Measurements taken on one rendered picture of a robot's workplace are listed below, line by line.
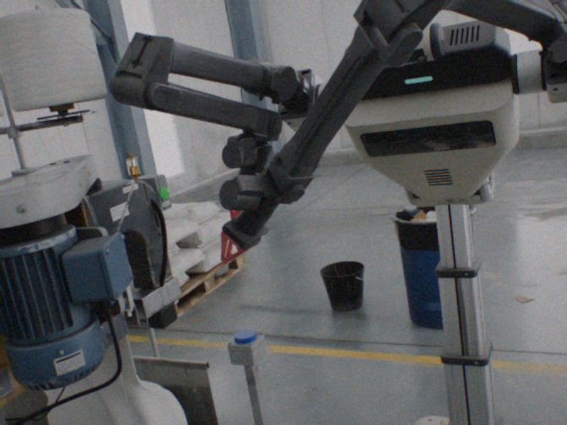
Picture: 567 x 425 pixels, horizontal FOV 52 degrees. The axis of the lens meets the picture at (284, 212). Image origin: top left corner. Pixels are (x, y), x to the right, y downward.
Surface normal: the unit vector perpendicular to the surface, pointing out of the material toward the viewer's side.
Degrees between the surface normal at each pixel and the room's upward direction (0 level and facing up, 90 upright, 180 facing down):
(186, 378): 90
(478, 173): 130
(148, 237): 90
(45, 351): 92
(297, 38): 90
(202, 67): 109
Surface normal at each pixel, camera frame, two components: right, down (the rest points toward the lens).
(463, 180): -0.22, 0.82
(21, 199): 0.53, 0.12
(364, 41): -0.83, 0.10
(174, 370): -0.43, 0.27
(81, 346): 0.83, 0.01
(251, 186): 0.53, -0.57
